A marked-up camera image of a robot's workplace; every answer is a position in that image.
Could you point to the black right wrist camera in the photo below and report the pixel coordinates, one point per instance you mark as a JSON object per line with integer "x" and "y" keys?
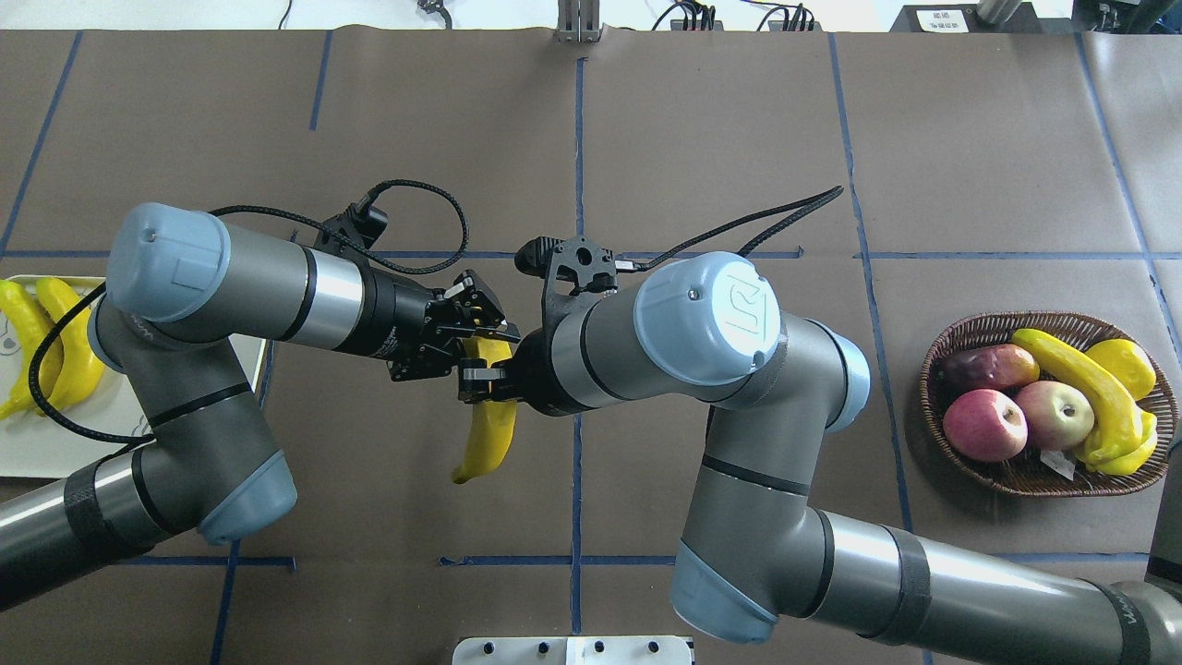
{"x": 576, "y": 273}

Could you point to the pale pear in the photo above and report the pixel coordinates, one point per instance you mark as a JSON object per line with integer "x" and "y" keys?
{"x": 1058, "y": 416}

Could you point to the yellow banana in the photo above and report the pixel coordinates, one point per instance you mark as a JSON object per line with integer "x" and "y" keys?
{"x": 1121, "y": 425}
{"x": 492, "y": 425}

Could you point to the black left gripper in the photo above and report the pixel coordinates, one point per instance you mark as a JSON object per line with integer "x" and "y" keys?
{"x": 395, "y": 320}

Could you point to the yellow lemon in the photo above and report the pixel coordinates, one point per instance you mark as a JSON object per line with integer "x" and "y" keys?
{"x": 1128, "y": 363}

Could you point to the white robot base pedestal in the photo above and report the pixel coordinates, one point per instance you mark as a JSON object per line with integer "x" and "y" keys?
{"x": 576, "y": 649}

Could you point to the yellow carambola fruit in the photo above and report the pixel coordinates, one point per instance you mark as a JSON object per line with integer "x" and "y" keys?
{"x": 1131, "y": 462}

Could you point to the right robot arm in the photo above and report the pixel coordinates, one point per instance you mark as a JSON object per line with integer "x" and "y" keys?
{"x": 752, "y": 548}

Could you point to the dark purple plum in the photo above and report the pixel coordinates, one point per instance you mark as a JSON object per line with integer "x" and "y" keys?
{"x": 1000, "y": 367}

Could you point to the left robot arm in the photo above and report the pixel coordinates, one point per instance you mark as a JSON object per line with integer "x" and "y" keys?
{"x": 179, "y": 285}

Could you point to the black power strip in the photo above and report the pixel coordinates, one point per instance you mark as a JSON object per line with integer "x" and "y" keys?
{"x": 697, "y": 24}

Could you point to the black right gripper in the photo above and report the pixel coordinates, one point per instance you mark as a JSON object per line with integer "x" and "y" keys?
{"x": 536, "y": 374}

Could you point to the red apple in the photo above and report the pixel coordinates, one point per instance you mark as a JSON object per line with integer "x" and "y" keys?
{"x": 986, "y": 425}

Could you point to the yellow banana moved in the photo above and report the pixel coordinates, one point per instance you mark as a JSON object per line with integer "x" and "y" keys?
{"x": 81, "y": 369}
{"x": 32, "y": 325}

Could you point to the aluminium frame post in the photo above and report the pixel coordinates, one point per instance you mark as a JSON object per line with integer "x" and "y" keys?
{"x": 578, "y": 21}

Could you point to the black box with label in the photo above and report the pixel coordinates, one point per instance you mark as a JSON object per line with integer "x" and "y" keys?
{"x": 993, "y": 17}

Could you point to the brown wicker basket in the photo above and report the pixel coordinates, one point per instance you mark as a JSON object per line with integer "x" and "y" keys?
{"x": 1026, "y": 475}

